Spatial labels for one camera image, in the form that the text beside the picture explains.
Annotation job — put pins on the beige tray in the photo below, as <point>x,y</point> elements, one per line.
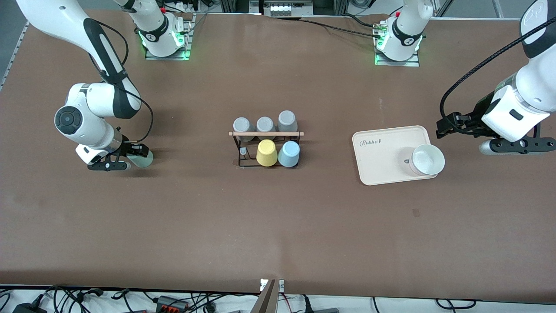
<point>382,165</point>

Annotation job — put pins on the grey camera mount wedge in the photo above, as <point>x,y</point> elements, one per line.
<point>267,300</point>

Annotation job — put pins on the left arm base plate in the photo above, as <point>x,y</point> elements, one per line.
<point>412,63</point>

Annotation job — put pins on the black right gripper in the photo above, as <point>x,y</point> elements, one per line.
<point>127,149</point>

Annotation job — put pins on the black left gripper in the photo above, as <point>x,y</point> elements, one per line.
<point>472,118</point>

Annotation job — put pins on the light blue cup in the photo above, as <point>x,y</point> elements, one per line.
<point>289,154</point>

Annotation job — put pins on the yellow cup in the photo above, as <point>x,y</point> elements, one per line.
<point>267,154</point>

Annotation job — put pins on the black box orange connectors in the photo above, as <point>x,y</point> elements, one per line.
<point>167,301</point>

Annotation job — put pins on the small white bracket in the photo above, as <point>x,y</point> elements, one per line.
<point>281,286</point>

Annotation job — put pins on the black power adapter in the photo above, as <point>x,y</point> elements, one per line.
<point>28,309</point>

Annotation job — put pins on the grey cup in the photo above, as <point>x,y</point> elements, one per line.
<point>287,121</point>
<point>243,125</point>
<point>266,124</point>

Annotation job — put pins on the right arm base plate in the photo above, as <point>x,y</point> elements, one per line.
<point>167,58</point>

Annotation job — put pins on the pale green cup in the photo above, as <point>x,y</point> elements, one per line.
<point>145,162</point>

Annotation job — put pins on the white bowl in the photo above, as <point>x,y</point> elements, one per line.
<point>428,158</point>

